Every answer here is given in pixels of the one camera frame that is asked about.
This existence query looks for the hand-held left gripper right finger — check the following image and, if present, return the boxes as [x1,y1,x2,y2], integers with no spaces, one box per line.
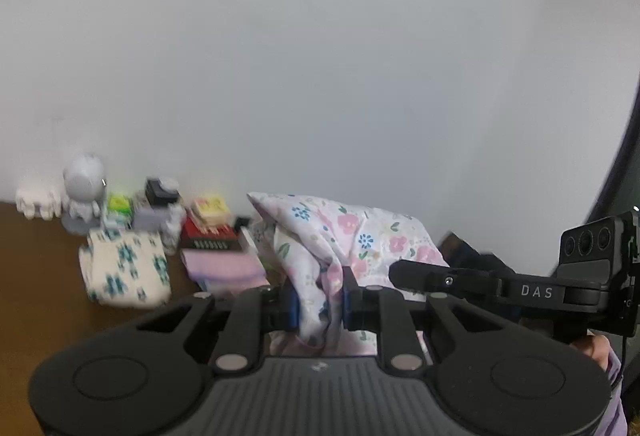
[342,268,507,375]

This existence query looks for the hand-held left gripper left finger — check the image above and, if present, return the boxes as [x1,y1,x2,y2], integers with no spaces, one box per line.
[135,286,301,377]

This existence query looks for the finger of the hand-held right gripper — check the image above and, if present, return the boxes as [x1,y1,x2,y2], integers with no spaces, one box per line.
[439,233,517,277]
[388,260,505,306]

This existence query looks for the pink floral garment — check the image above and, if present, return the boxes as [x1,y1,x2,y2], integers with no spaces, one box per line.
[247,191,451,358]

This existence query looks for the person's right forearm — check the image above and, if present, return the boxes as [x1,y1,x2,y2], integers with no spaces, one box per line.
[600,350,630,436]

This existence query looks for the person's right hand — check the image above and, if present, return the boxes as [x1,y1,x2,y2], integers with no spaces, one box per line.
[574,334,614,382]

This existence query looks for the folded pink cloths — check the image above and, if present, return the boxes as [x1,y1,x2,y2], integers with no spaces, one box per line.
[180,249,267,293]

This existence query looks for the red black box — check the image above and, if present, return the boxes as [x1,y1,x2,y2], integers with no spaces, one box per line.
[179,219,240,251]

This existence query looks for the yellow and pink box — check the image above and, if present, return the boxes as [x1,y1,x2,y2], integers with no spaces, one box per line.
[192,196,232,225]

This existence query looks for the white small bottle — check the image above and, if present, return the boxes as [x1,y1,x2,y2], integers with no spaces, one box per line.
[163,203,187,251]

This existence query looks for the grey box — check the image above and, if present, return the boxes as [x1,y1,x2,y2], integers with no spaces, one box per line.
[132,205,171,233]

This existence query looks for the cream pouch with teal flowers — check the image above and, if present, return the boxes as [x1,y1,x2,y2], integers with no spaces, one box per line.
[78,230,172,308]

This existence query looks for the green and yellow box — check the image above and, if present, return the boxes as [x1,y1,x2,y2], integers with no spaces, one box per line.
[106,193,134,218]

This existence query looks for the grey robot figurine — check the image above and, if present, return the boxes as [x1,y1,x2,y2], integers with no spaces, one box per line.
[61,151,109,237]

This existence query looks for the white small figurines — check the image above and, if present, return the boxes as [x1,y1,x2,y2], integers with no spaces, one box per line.
[15,185,65,220]

